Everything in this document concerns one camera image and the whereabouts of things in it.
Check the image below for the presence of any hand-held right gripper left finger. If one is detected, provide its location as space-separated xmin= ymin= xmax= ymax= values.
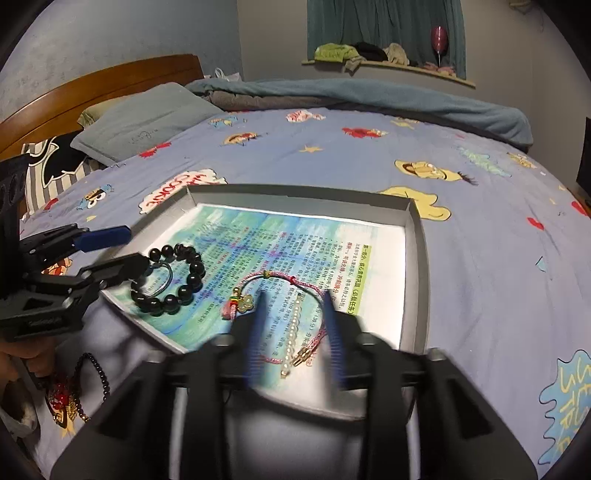
xmin=51 ymin=291 xmax=267 ymax=480

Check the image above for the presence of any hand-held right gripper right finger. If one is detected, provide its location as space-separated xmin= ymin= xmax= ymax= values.
xmin=322 ymin=290 xmax=539 ymax=480

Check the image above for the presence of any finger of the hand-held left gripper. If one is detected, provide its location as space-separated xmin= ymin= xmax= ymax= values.
xmin=60 ymin=252 xmax=151 ymax=297
xmin=21 ymin=224 xmax=133 ymax=267

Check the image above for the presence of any pink cord bracelet green charm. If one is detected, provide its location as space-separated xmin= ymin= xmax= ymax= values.
xmin=220 ymin=271 xmax=334 ymax=366

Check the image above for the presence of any white pearl bracelet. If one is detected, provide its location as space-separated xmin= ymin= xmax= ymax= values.
xmin=278 ymin=295 xmax=306 ymax=380

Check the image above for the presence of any black bead bracelet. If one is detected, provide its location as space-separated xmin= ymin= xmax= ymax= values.
xmin=130 ymin=243 xmax=206 ymax=317

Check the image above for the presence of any grey cardboard box tray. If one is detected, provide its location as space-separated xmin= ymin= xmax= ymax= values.
xmin=100 ymin=184 xmax=430 ymax=422

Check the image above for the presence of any person's left hand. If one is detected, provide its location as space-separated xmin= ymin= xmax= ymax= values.
xmin=0 ymin=339 xmax=57 ymax=385

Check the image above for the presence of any thin silver bangle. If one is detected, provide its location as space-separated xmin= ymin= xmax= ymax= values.
xmin=147 ymin=260 xmax=175 ymax=297

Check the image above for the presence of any black and white striped pillow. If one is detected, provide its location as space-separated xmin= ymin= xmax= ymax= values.
xmin=21 ymin=135 xmax=103 ymax=214

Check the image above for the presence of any green printed paper sheet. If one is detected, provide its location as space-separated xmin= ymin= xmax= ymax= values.
xmin=104 ymin=203 xmax=409 ymax=356

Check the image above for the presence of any olive green pillow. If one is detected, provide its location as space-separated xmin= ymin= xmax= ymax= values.
xmin=76 ymin=102 xmax=109 ymax=128

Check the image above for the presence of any grey-blue pillow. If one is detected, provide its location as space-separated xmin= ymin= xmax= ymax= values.
xmin=71 ymin=82 xmax=223 ymax=163

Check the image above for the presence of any wooden headboard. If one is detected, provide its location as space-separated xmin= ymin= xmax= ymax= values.
xmin=0 ymin=54 xmax=205 ymax=160

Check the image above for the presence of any blue cartoon printed bed sheet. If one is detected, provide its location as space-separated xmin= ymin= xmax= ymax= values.
xmin=18 ymin=106 xmax=591 ymax=480

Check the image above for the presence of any teal blanket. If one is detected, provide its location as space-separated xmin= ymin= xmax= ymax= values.
xmin=184 ymin=76 xmax=534 ymax=149

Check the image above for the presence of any window sill ledge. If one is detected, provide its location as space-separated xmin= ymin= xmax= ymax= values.
xmin=301 ymin=57 xmax=476 ymax=89

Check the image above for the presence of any green cloth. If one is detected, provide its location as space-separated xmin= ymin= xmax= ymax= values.
xmin=313 ymin=42 xmax=364 ymax=64

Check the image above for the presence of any black cloth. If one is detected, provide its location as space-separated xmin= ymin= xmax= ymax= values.
xmin=353 ymin=41 xmax=391 ymax=64

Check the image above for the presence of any beige cloth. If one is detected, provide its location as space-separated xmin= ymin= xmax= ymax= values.
xmin=382 ymin=42 xmax=411 ymax=66

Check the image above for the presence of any pink wine glass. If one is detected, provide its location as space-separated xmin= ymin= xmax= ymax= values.
xmin=430 ymin=26 xmax=449 ymax=68

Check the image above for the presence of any teal curtain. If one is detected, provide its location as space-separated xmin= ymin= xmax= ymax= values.
xmin=307 ymin=0 xmax=467 ymax=80

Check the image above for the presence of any dark bead necklace red pendant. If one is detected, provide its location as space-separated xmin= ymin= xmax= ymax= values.
xmin=45 ymin=353 xmax=112 ymax=424

